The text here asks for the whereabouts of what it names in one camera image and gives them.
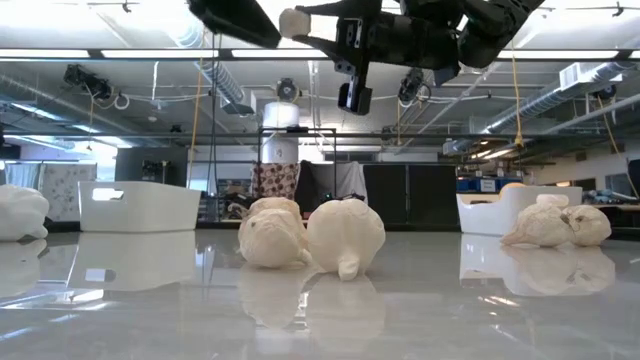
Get white cylinder tank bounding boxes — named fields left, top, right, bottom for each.
left=260, top=101, right=301, bottom=164

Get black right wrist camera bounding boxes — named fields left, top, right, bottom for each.
left=337, top=59, right=374, bottom=117

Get dark grey cabinet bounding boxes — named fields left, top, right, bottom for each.
left=114, top=147, right=189, bottom=187

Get black ceiling device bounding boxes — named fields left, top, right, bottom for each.
left=276, top=77, right=301, bottom=104
left=63, top=63, right=114, bottom=101
left=397, top=67, right=431, bottom=105

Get yellow hanging cord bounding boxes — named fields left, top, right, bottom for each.
left=508, top=47, right=526, bottom=149

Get patterned white curtain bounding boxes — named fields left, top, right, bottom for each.
left=38, top=163, right=98, bottom=223

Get black cabinet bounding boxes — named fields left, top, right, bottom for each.
left=363, top=163, right=457, bottom=230

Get white cloth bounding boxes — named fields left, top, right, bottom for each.
left=312, top=160, right=369, bottom=202

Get large white garlic bulb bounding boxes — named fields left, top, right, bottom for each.
left=0, top=183, right=51, bottom=242

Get corrugated silver ceiling duct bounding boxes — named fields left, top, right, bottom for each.
left=169, top=19, right=256, bottom=116

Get long ceiling light strip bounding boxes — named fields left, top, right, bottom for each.
left=0, top=47, right=640, bottom=62

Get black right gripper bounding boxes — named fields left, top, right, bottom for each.
left=292, top=0, right=466, bottom=77

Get blue storage bins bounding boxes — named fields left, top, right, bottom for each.
left=455, top=175, right=524, bottom=194

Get white plastic basket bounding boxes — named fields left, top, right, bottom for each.
left=77, top=180, right=202, bottom=234
left=455, top=185, right=584, bottom=236

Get silver air duct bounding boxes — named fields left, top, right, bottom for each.
left=442, top=62, right=626, bottom=156

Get brown patterned cloth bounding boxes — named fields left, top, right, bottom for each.
left=251, top=162, right=301, bottom=200

